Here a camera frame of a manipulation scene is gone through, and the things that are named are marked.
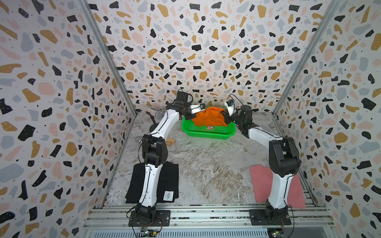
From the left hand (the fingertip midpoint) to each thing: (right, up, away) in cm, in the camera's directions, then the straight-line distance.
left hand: (196, 108), depth 98 cm
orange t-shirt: (+10, -5, +2) cm, 11 cm away
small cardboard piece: (-18, -22, +6) cm, 29 cm away
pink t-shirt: (+38, -43, -13) cm, 59 cm away
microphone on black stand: (-22, -5, -10) cm, 25 cm away
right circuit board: (+39, -63, -27) cm, 78 cm away
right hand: (+16, -1, -4) cm, 17 cm away
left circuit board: (-22, -62, -27) cm, 72 cm away
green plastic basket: (+14, -16, +2) cm, 21 cm away
